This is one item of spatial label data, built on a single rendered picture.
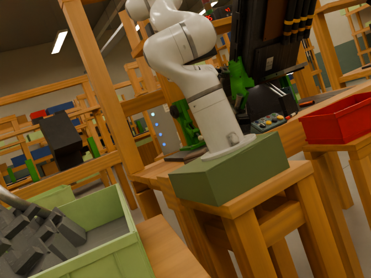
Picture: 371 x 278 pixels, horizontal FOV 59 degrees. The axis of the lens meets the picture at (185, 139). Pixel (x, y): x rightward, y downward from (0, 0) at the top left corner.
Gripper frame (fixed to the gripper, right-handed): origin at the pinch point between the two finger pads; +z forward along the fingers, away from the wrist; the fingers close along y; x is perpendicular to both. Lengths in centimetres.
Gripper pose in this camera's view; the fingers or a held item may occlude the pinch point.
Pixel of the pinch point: (222, 73)
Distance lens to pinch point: 184.3
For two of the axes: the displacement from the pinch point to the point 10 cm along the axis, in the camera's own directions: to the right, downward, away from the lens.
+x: -2.2, 7.3, 6.5
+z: 9.1, -0.9, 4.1
